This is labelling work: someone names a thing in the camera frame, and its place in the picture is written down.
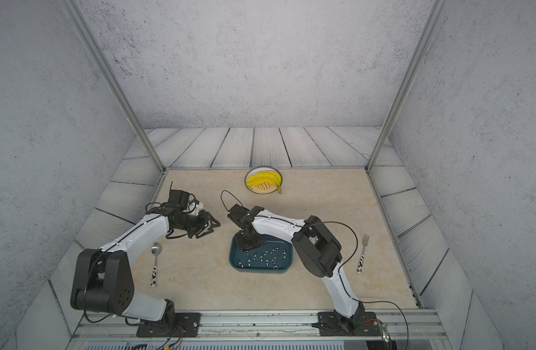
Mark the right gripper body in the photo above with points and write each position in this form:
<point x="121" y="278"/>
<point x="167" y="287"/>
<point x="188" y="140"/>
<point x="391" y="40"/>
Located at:
<point x="245" y="243"/>

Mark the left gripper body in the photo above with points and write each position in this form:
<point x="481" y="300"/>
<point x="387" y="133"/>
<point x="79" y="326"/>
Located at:
<point x="192" y="223"/>

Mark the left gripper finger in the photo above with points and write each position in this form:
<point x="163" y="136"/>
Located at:
<point x="203" y="233"/>
<point x="210" y="221"/>

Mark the teal plastic storage box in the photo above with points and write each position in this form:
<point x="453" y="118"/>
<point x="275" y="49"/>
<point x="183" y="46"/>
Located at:
<point x="274" y="256"/>

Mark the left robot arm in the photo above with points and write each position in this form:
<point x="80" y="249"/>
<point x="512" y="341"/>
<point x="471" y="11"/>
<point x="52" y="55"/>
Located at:
<point x="103" y="279"/>

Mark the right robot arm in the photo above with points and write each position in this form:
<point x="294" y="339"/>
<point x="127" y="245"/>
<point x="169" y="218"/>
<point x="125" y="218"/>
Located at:
<point x="319" y="251"/>

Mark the round patterned plate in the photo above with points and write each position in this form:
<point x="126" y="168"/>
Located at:
<point x="263" y="180"/>

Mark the yellow banana bunch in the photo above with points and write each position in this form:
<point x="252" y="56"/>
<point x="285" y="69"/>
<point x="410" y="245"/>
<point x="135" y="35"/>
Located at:
<point x="264" y="179"/>

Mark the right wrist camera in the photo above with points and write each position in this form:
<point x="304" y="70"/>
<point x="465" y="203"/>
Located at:
<point x="237" y="213"/>

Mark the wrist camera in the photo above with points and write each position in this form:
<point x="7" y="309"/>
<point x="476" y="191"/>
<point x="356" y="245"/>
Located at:
<point x="237" y="213"/>
<point x="182" y="201"/>

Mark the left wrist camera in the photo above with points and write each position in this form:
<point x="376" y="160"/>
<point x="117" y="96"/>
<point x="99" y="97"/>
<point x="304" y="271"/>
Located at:
<point x="182" y="201"/>

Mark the spoon with patterned handle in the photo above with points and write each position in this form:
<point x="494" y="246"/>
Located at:
<point x="155" y="250"/>

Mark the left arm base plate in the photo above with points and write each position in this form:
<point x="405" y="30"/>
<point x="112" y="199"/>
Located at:
<point x="179" y="325"/>

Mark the fork with patterned handle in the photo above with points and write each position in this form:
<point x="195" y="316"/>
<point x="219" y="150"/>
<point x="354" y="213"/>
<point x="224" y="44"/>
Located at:
<point x="361" y="261"/>

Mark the aluminium mounting rail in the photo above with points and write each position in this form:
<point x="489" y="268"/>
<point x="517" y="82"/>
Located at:
<point x="281" y="329"/>

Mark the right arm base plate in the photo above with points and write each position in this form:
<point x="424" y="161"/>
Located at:
<point x="334" y="324"/>

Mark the left frame post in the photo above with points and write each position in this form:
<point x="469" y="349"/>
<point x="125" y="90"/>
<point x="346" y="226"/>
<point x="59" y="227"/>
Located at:
<point x="87" y="38"/>

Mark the frame post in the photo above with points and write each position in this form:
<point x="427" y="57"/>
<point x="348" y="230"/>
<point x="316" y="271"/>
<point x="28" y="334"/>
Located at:
<point x="87" y="38"/>
<point x="437" y="10"/>

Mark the right frame post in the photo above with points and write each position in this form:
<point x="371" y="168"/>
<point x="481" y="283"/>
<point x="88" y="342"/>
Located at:
<point x="437" y="10"/>

